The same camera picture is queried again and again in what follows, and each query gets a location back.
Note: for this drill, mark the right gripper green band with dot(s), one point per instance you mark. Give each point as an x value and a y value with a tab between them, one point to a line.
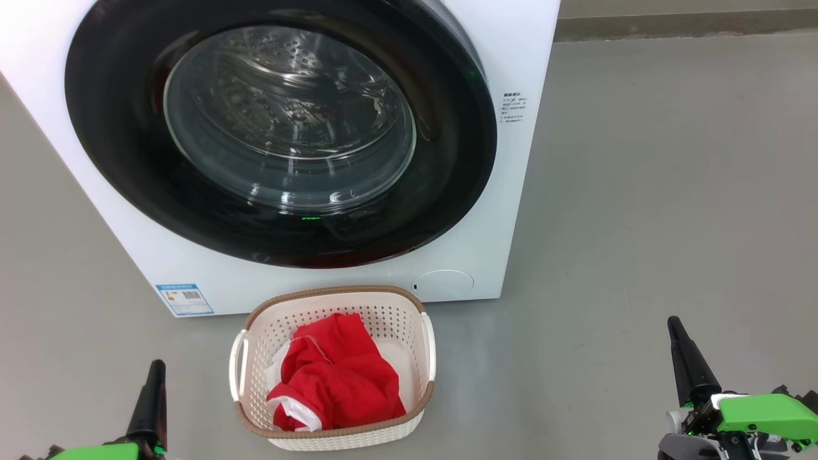
760	415

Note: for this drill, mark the red and white garment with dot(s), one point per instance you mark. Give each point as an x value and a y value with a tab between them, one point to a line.
345	383

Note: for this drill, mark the blue energy label sticker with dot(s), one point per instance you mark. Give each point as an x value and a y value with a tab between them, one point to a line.
184	300

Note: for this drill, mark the white front-load washing machine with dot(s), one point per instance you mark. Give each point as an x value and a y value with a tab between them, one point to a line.
511	211

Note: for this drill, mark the cream perforated laundry basket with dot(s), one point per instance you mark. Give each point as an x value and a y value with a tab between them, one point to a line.
255	396

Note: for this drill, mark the black round glass washer door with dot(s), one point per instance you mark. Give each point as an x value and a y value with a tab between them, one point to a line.
128	140

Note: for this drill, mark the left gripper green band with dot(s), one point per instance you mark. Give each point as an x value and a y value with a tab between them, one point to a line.
96	452

